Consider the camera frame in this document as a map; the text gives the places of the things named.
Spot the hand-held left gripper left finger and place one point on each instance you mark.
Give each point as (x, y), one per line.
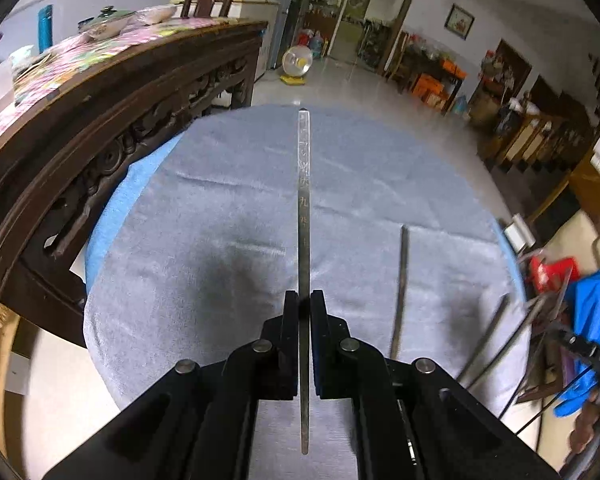
(291, 345)

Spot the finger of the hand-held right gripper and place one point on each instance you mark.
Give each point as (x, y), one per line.
(587, 352)

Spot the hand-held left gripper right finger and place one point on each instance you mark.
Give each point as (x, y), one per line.
(319, 345)

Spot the dark metal chopstick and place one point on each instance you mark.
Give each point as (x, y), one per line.
(560, 295)
(485, 337)
(402, 270)
(505, 347)
(303, 200)

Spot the person's right hand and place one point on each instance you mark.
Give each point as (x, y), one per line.
(587, 427)

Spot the blue jacket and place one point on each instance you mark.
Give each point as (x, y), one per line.
(597, 305)

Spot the red plastic stool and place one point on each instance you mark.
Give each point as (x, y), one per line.
(550, 272)

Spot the beige chair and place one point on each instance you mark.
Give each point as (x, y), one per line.
(565, 240)

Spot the small white stool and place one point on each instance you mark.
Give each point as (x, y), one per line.
(517, 232)

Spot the grey table cloth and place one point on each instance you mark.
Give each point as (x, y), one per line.
(230, 200)

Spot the blue table cloth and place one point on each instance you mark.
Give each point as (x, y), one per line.
(115, 210)

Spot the light blue water bottle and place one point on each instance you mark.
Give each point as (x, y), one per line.
(460, 105)

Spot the orange cardboard box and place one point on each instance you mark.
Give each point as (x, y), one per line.
(427, 87)

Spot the yellow electric fan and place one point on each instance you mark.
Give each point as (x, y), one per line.
(296, 62)

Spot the carved dark wooden table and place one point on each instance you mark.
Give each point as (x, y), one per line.
(130, 110)

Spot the dark wooden side table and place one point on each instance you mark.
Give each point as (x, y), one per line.
(415, 67)

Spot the blue water jug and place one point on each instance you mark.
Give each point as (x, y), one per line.
(317, 45)

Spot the flat orange box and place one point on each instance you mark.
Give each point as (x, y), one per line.
(452, 67)

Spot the white chest freezer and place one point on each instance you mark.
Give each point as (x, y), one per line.
(262, 35)

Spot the pink floral tablecloth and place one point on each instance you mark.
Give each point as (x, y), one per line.
(105, 52)

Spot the wooden chair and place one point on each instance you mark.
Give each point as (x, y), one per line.
(205, 2)

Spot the pink bowl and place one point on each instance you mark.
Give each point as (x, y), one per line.
(155, 14)

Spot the pot with glass lid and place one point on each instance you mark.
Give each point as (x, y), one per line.
(105, 22)

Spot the teal bottle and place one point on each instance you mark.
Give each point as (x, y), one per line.
(45, 27)

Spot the wooden door frame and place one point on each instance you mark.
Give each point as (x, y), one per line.
(407, 15)

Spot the framed wall picture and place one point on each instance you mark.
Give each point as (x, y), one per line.
(459, 21)

